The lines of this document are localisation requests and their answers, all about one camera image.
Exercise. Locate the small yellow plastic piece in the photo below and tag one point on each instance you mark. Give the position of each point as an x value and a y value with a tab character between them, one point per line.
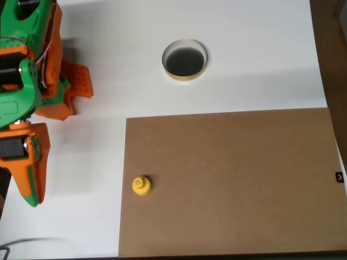
141	187

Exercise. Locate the orange robot base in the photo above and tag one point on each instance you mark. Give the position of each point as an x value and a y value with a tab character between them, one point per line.
78	78

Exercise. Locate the round dish with dark bottom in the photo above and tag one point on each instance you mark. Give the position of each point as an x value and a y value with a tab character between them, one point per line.
184	62

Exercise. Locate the brown fibreboard sheet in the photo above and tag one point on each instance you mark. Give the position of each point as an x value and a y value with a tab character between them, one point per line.
230	176

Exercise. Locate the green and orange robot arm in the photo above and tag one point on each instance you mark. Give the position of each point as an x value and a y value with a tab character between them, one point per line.
27	89

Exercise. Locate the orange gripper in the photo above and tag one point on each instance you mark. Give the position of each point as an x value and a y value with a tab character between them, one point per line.
35	151

